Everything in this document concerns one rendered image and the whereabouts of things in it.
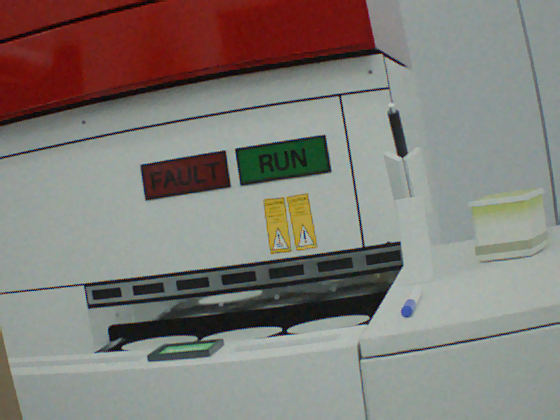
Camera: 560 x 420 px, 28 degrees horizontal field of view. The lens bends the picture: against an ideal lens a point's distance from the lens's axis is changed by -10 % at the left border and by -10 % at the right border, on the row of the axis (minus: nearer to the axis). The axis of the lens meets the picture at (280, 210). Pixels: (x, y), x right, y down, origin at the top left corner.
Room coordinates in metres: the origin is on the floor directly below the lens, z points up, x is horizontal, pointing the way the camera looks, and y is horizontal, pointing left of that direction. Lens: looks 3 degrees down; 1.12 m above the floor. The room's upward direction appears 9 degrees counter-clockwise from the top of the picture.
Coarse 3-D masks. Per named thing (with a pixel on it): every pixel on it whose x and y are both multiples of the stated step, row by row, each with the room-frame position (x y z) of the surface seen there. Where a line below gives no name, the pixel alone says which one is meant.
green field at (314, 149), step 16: (288, 144) 1.57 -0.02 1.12; (304, 144) 1.57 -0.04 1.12; (320, 144) 1.57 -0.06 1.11; (240, 160) 1.59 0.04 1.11; (256, 160) 1.58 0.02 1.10; (272, 160) 1.58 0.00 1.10; (288, 160) 1.57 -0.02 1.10; (304, 160) 1.57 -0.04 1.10; (320, 160) 1.57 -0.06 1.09; (256, 176) 1.58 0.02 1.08; (272, 176) 1.58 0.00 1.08
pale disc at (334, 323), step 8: (320, 320) 1.51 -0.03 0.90; (328, 320) 1.50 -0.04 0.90; (336, 320) 1.49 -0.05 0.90; (344, 320) 1.48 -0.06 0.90; (352, 320) 1.46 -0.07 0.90; (360, 320) 1.45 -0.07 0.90; (296, 328) 1.47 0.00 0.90; (304, 328) 1.46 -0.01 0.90; (312, 328) 1.45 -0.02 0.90; (320, 328) 1.44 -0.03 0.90; (328, 328) 1.43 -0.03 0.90; (336, 328) 1.43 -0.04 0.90
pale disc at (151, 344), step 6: (168, 336) 1.55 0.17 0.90; (180, 336) 1.54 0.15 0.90; (186, 336) 1.54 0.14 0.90; (192, 336) 1.53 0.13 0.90; (138, 342) 1.53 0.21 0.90; (144, 342) 1.53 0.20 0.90; (150, 342) 1.52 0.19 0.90; (156, 342) 1.51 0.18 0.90; (162, 342) 1.51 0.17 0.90; (168, 342) 1.50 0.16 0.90; (174, 342) 1.50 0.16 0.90; (126, 348) 1.49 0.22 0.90; (132, 348) 1.49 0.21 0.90; (138, 348) 1.48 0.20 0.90; (144, 348) 1.47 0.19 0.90; (150, 348) 1.47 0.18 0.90
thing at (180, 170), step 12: (204, 156) 1.59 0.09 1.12; (216, 156) 1.59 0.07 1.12; (144, 168) 1.61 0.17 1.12; (156, 168) 1.61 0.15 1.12; (168, 168) 1.60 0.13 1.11; (180, 168) 1.60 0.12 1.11; (192, 168) 1.60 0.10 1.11; (204, 168) 1.59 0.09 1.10; (216, 168) 1.59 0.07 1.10; (156, 180) 1.61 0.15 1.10; (168, 180) 1.60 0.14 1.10; (180, 180) 1.60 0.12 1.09; (192, 180) 1.60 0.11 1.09; (204, 180) 1.60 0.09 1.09; (216, 180) 1.59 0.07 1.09; (156, 192) 1.61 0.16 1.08; (168, 192) 1.60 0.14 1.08
